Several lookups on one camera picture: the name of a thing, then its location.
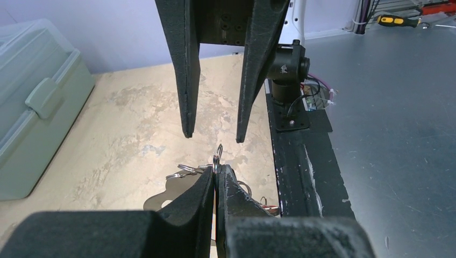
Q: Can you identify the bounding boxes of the silver foot-shaped keyring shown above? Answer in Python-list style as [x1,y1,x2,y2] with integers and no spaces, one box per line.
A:
[143,143,280,218]

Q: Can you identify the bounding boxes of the green plastic storage box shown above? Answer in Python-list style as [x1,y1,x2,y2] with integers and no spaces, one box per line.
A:
[1,19,95,200]

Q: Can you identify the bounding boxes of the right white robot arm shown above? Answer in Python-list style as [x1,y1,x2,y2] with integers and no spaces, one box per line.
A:
[156,1,310,143]

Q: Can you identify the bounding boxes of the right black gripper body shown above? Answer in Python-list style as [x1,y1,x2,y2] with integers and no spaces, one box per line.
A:
[194,0,254,46]

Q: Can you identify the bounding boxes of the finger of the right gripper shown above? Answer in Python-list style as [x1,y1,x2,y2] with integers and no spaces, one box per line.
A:
[155,0,201,138]
[236,1,289,143]

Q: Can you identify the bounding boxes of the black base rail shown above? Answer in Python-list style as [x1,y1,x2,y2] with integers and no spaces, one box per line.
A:
[265,80,355,219]

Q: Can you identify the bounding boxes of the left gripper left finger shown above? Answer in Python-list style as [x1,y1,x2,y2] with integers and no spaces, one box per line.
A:
[1,167,215,257]

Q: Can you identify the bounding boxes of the yellow black screwdriver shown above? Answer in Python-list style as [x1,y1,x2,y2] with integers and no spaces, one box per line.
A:
[376,15,431,28]

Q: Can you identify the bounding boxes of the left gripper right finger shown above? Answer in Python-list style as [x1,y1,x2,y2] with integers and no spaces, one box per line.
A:
[215,165,376,257]

